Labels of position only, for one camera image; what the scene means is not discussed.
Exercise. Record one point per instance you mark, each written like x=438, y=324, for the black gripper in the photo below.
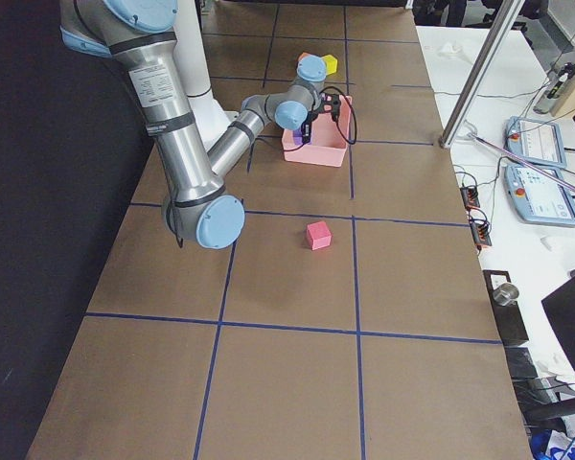
x=307, y=130

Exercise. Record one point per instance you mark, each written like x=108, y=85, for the purple foam block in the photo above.
x=297, y=138

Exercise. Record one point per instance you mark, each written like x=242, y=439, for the yellow foam block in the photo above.
x=331, y=63

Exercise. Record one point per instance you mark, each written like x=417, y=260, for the red foam block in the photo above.
x=318, y=235

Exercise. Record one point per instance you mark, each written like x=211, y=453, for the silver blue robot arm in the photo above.
x=159, y=44

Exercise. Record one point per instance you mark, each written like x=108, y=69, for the pink plastic bin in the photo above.
x=328, y=142

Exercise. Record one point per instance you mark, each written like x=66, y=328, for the upper black orange connector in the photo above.
x=469, y=196

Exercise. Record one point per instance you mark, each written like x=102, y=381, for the black orange connector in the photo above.
x=469, y=196
x=480, y=231

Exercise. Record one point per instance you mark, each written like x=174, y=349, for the lower black orange connector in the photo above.
x=480, y=231

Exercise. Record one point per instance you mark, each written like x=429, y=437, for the upper teach pendant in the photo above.
x=538, y=141

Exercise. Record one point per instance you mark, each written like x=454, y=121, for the teach pendant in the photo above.
x=537, y=199
x=538, y=141

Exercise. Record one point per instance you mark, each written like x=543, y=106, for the lower teach pendant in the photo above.
x=537, y=199

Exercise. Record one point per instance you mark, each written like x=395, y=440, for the silver metal cup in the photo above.
x=505, y=294

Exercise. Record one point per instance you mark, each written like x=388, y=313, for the long grabber stick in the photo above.
x=472, y=136

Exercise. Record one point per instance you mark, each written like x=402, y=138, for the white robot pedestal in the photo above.
x=191, y=63

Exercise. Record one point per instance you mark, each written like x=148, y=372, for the aluminium frame post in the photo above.
x=502, y=24

